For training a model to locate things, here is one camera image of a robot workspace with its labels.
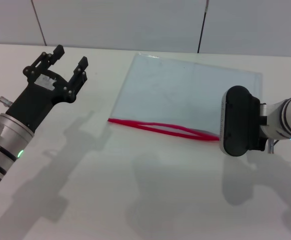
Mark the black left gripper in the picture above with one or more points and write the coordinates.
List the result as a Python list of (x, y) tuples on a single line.
[(39, 97)]

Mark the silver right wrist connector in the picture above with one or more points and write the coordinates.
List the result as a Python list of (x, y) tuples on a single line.
[(271, 146)]

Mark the clear document bag red zipper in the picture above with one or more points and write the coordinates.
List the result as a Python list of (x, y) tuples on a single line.
[(173, 95)]

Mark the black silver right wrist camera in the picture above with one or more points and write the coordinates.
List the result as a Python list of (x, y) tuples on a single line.
[(238, 120)]

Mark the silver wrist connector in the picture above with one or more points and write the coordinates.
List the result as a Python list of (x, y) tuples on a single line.
[(271, 146), (5, 100)]

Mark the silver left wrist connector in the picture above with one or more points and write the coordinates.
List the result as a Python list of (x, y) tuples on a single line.
[(5, 100)]

